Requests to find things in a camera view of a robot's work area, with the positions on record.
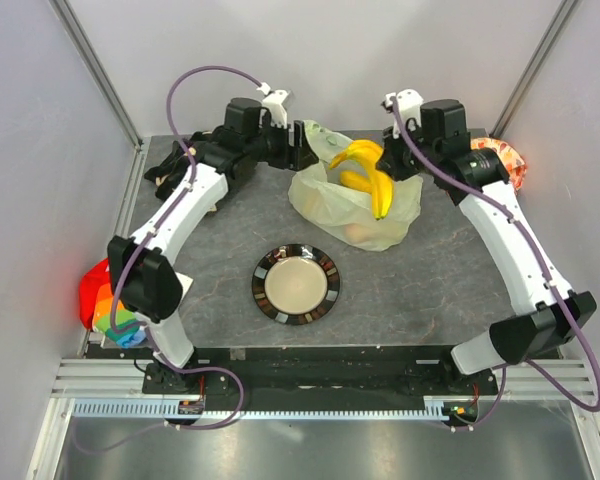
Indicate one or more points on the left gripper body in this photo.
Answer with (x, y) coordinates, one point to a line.
(273, 148)

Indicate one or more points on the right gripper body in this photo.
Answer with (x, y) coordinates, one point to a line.
(402, 164)

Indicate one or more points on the pale green plastic bag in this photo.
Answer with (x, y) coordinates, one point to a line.
(318, 196)

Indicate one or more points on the yellow fake banana bunch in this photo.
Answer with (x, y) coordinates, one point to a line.
(367, 154)

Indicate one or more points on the wrinkled yellow fake fruit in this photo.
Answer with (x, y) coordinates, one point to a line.
(355, 181)

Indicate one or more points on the black rimmed ceramic plate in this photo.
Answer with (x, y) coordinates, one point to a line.
(295, 284)

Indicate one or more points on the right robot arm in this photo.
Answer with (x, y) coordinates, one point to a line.
(546, 308)

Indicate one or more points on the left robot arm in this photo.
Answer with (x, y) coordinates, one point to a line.
(141, 268)

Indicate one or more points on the orange fake fruit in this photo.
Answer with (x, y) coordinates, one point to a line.
(356, 234)

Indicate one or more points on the orange floral cloth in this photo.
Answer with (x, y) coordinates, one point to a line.
(510, 158)

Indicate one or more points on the black floral patterned cloth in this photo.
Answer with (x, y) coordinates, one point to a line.
(167, 176)

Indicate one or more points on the rainbow striped cloth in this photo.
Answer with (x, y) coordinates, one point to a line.
(95, 300)

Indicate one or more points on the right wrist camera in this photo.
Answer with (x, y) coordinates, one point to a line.
(408, 103)

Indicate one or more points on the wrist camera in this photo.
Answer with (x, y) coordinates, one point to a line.
(408, 103)
(276, 102)

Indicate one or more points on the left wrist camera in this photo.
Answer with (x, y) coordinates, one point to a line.
(276, 102)

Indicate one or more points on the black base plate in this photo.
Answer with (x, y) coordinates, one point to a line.
(409, 370)

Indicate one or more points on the grey slotted cable duct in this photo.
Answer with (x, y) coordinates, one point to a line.
(175, 409)

